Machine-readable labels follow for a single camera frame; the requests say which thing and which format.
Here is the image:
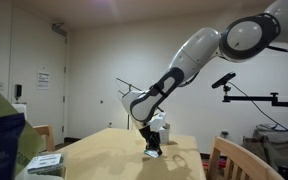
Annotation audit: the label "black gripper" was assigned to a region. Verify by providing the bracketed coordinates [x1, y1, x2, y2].
[139, 124, 163, 156]

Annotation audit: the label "white teal tea leaflet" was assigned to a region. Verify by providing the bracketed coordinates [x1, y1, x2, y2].
[143, 149, 162, 159]

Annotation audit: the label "white Tazo tea box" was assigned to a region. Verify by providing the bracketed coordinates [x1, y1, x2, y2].
[158, 123, 172, 145]

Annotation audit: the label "red object on floor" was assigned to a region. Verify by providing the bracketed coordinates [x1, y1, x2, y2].
[202, 157, 227, 170]

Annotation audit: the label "floor lamp red shade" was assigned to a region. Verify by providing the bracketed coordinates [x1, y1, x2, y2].
[116, 77, 142, 131]

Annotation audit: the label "wooden slatted chair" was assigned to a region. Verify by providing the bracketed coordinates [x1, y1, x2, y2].
[33, 124, 57, 153]
[206, 135, 285, 180]

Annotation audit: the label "clear container green contents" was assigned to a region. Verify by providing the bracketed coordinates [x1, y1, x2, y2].
[26, 152, 65, 176]

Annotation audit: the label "grey covered furniture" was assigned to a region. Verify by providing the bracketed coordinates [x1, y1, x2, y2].
[242, 123, 288, 180]

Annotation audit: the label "white door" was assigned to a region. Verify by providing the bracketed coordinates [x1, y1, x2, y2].
[12, 6, 67, 145]

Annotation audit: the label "white paper notice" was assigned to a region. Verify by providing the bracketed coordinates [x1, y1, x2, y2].
[37, 70, 51, 90]

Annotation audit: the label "black door lock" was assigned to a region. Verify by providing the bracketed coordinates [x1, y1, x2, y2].
[14, 84, 23, 101]

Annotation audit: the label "grey door closer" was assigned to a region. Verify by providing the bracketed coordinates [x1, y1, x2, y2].
[51, 22, 68, 38]

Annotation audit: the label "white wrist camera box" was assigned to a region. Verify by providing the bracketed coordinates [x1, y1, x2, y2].
[148, 112, 168, 133]

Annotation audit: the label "black camera on stand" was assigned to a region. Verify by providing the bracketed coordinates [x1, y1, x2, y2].
[211, 71, 237, 90]

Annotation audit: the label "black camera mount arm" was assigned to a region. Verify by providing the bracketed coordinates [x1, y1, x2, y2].
[222, 84, 288, 108]

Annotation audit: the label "black camera cable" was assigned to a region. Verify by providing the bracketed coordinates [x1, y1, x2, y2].
[228, 81, 288, 138]

